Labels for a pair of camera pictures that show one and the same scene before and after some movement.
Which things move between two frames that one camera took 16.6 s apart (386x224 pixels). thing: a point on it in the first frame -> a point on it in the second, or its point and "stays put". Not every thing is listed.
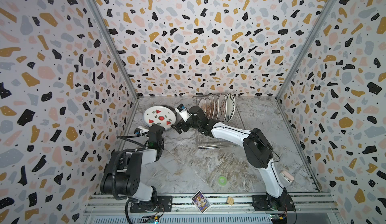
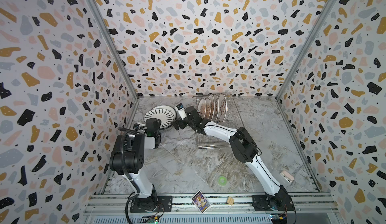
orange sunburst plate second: [208, 108] stays put
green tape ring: [222, 181] stays put
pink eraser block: [287, 176] stays put
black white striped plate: [230, 107] -> [166, 114]
